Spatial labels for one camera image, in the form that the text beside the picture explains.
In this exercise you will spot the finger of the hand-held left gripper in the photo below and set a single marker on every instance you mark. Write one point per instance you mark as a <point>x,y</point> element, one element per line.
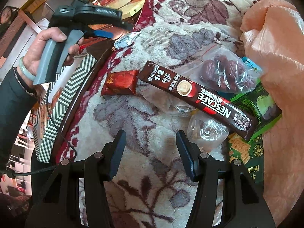
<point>123,25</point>
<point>103,33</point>

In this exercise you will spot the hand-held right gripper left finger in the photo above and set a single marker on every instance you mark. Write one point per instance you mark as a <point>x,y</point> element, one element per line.
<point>116,156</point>

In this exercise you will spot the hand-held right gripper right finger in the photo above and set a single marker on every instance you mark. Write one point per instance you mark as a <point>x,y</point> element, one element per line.
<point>187,156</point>

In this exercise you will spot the silver white snack packet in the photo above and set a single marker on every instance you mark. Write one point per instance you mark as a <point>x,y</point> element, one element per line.
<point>125,41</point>

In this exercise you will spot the small red snack packet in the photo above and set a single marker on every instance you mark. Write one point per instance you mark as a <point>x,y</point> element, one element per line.
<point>118,83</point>

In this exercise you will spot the green cracker packet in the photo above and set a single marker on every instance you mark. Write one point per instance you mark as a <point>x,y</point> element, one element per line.
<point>242,152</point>

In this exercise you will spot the dark chocolate wafer packet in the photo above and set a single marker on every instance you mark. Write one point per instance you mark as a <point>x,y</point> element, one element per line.
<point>201,99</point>

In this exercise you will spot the green white striped box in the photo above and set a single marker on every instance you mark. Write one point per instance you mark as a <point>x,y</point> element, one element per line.
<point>68,92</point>

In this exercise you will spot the clear bag of red dates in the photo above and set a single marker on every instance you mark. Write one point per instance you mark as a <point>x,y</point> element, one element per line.
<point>220,73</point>

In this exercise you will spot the green matcha snack packet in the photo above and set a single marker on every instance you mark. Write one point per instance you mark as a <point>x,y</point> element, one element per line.
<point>261,104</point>

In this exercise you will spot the blue snack packet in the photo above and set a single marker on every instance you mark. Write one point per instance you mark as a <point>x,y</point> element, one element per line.
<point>251,65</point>

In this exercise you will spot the person's left forearm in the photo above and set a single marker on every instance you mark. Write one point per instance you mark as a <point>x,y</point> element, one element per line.
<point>14,114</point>

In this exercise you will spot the person's left hand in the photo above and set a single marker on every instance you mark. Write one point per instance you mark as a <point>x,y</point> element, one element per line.
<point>33,54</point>

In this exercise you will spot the dark round wooden table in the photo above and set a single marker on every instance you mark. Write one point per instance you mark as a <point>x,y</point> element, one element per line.
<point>104,52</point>

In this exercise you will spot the floral fleece blanket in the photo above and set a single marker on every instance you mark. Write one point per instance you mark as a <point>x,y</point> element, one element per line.
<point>106,128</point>

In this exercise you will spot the clear plastic wrapper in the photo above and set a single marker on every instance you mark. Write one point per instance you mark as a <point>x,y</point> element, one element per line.
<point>206,130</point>

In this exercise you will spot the peach quilted blanket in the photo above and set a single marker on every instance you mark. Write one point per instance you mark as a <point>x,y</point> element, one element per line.
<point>285,52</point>

